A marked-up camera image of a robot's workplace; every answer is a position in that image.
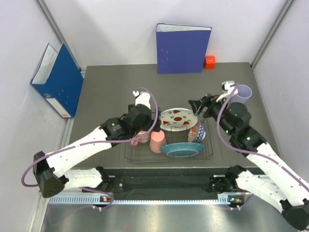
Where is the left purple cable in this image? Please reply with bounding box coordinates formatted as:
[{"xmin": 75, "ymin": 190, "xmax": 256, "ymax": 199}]
[{"xmin": 21, "ymin": 87, "xmax": 159, "ymax": 188}]

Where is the black wire dish rack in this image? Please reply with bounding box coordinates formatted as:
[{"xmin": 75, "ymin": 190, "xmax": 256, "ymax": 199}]
[{"xmin": 125, "ymin": 118, "xmax": 213, "ymax": 163}]

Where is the grey slotted cable duct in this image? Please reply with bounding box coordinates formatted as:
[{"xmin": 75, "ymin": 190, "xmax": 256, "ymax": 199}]
[{"xmin": 48, "ymin": 193, "xmax": 246, "ymax": 205}]

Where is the pink plastic cup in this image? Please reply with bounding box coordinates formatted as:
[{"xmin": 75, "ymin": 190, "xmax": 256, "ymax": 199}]
[{"xmin": 150, "ymin": 130, "xmax": 167, "ymax": 154}]

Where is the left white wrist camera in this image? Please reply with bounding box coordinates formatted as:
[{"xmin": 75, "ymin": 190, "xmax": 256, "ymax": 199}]
[{"xmin": 132, "ymin": 90, "xmax": 151, "ymax": 109}]

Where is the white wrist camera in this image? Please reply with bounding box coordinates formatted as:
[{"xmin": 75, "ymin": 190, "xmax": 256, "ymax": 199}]
[
  {"xmin": 216, "ymin": 81, "xmax": 236, "ymax": 102},
  {"xmin": 132, "ymin": 90, "xmax": 151, "ymax": 109}
]

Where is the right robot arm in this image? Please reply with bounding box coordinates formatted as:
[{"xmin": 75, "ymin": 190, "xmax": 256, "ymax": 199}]
[{"xmin": 189, "ymin": 95, "xmax": 309, "ymax": 231}]

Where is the pink patterned mug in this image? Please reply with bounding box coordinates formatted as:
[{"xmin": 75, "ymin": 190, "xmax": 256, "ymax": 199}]
[{"xmin": 130, "ymin": 130, "xmax": 151, "ymax": 147}]

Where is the blue zigzag patterned bowl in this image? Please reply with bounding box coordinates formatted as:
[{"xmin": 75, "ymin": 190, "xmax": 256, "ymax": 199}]
[{"xmin": 188, "ymin": 123, "xmax": 206, "ymax": 143}]

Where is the blue lever arch binder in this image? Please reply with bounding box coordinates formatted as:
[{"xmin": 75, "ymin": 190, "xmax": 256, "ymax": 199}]
[{"xmin": 30, "ymin": 43, "xmax": 84, "ymax": 118}]

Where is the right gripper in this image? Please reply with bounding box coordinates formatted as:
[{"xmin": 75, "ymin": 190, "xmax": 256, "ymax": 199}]
[{"xmin": 189, "ymin": 93, "xmax": 235, "ymax": 136}]

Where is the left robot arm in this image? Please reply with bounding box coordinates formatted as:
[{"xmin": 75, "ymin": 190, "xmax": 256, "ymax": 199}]
[{"xmin": 33, "ymin": 104, "xmax": 160, "ymax": 198}]

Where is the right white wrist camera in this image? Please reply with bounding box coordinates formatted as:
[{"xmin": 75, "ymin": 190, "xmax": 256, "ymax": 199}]
[{"xmin": 216, "ymin": 81, "xmax": 236, "ymax": 102}]

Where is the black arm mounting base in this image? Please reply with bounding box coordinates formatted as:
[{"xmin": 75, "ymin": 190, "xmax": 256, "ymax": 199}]
[{"xmin": 97, "ymin": 167, "xmax": 245, "ymax": 200}]

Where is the small red box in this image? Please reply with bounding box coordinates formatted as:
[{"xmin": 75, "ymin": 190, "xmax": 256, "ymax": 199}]
[{"xmin": 204, "ymin": 56, "xmax": 216, "ymax": 70}]

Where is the teal plate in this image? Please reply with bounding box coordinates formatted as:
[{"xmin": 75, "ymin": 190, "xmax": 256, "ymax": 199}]
[{"xmin": 160, "ymin": 142, "xmax": 205, "ymax": 158}]

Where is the watermelon pattern plate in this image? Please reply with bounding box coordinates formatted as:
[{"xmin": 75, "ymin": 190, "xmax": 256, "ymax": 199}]
[{"xmin": 160, "ymin": 108, "xmax": 198, "ymax": 132}]

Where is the purple-blue binder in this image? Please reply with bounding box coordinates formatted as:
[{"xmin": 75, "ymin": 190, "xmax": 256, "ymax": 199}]
[{"xmin": 156, "ymin": 23, "xmax": 212, "ymax": 74}]

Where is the lavender plastic cup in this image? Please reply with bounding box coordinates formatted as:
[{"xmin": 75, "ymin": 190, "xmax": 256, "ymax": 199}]
[{"xmin": 229, "ymin": 85, "xmax": 253, "ymax": 104}]

